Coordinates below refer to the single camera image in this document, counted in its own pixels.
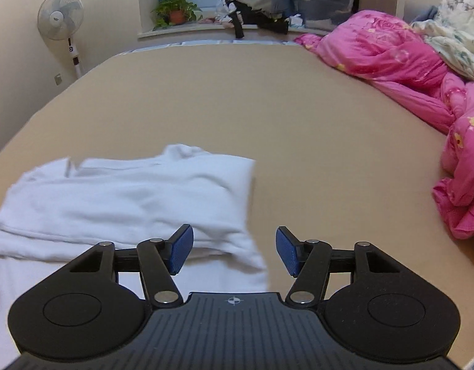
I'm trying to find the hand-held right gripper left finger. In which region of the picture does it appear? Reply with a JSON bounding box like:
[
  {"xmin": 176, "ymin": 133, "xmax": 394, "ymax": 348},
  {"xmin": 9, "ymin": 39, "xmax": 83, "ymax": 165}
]
[{"xmin": 69, "ymin": 224, "xmax": 194, "ymax": 310}]

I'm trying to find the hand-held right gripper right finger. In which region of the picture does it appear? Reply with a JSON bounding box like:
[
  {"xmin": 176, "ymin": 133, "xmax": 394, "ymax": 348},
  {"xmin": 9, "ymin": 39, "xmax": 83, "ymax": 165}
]
[{"xmin": 275, "ymin": 227, "xmax": 402, "ymax": 310}]

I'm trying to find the white long-sleeved top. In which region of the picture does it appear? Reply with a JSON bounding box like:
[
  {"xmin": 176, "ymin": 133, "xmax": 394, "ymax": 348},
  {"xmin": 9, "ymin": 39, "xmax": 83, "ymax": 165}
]
[{"xmin": 0, "ymin": 144, "xmax": 269, "ymax": 359}]

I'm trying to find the tan bed mat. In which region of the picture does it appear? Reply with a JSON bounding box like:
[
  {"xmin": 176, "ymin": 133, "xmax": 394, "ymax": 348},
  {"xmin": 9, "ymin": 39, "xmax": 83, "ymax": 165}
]
[{"xmin": 0, "ymin": 42, "xmax": 459, "ymax": 370}]

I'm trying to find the plaid bed sheet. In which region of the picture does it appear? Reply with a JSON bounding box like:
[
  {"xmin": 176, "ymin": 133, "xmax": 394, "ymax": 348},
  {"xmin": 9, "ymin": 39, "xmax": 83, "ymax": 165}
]
[{"xmin": 119, "ymin": 39, "xmax": 301, "ymax": 54}]

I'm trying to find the white window sill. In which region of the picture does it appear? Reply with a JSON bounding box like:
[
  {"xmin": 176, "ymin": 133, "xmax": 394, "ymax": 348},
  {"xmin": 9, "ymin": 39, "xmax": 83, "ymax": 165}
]
[{"xmin": 137, "ymin": 22, "xmax": 299, "ymax": 40}]

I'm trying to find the pink floral quilt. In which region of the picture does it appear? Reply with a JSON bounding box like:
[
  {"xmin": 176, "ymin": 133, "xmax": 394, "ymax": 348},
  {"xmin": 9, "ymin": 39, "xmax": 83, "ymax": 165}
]
[{"xmin": 294, "ymin": 10, "xmax": 474, "ymax": 244}]

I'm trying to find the potted green plant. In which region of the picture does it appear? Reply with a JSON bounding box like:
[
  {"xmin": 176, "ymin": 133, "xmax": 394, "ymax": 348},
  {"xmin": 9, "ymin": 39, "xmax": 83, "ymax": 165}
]
[{"xmin": 151, "ymin": 0, "xmax": 203, "ymax": 31}]

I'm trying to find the clear plastic storage box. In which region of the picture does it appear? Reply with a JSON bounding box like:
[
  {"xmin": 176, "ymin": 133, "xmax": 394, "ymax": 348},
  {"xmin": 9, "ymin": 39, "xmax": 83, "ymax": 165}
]
[{"xmin": 289, "ymin": 0, "xmax": 358, "ymax": 32}]

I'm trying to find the white standing fan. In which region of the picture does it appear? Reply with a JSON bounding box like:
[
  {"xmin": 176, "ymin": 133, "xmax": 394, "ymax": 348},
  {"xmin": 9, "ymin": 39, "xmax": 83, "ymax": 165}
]
[{"xmin": 37, "ymin": 0, "xmax": 85, "ymax": 79}]

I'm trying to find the blue-grey cloth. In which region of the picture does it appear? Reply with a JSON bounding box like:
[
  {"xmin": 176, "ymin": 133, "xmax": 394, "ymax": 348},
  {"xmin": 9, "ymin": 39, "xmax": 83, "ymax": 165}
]
[{"xmin": 408, "ymin": 6, "xmax": 440, "ymax": 24}]

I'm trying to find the white floral quilt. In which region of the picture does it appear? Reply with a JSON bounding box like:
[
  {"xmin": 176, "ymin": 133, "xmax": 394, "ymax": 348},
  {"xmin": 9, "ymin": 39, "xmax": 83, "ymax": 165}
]
[{"xmin": 410, "ymin": 0, "xmax": 474, "ymax": 86}]

